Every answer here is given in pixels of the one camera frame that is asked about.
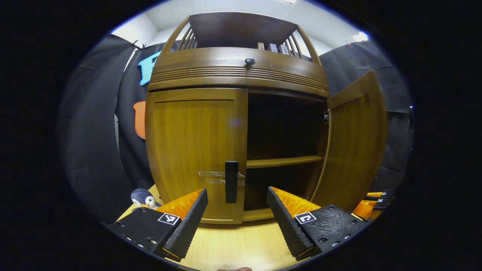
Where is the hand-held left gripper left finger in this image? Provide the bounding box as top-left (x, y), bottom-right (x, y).
top-left (107, 188), bottom-right (208, 263)

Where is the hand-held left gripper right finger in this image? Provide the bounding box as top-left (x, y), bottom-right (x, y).
top-left (266, 186), bottom-right (369, 261)

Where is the wooden cabinet door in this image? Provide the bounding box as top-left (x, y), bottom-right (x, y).
top-left (145, 88), bottom-right (249, 225)
top-left (310, 70), bottom-right (388, 213)

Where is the wooden double-door shoe cabinet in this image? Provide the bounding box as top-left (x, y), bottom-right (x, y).
top-left (145, 11), bottom-right (332, 225)

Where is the wooden inner cabinet shelf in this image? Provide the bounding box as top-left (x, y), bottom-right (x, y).
top-left (247, 155), bottom-right (323, 169)

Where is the penguin plush toy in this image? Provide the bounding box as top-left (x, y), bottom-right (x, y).
top-left (130, 188), bottom-right (162, 210)

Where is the black backdrop cloth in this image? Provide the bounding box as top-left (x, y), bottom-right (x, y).
top-left (56, 34), bottom-right (415, 226)

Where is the wooden drawer with black knob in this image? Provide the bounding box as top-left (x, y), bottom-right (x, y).
top-left (151, 47), bottom-right (328, 81)

